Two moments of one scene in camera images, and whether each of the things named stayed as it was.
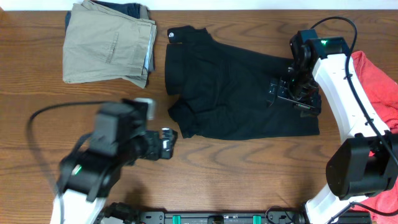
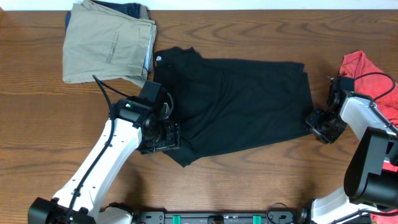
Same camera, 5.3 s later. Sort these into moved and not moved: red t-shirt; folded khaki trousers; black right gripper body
Moved: black right gripper body
Not moved: red t-shirt; folded khaki trousers
